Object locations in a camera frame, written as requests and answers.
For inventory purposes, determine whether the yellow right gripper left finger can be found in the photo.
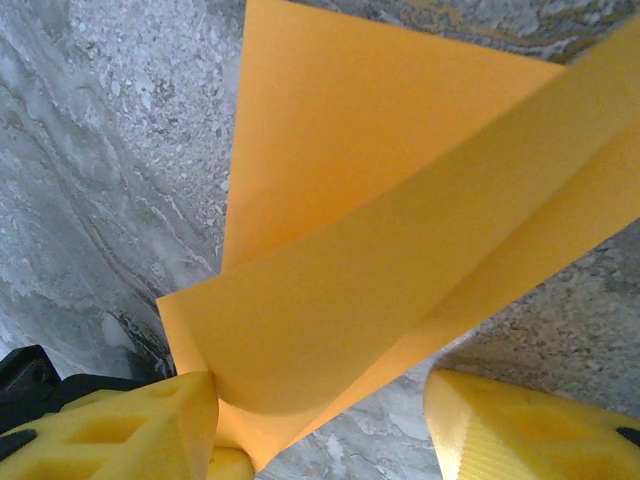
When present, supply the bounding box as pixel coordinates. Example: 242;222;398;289
0;371;220;480

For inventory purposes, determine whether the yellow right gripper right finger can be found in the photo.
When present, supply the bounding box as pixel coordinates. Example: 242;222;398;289
423;368;640;480

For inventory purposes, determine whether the orange paper sheet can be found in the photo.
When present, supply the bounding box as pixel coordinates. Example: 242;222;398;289
155;0;640;474

